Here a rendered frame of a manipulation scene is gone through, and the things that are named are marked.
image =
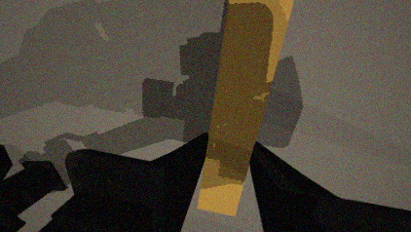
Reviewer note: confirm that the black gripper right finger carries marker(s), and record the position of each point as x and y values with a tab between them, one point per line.
291	202

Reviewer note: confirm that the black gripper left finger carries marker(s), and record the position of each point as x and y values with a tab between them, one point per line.
166	185

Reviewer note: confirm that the yellow bar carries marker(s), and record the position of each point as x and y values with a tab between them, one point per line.
253	34

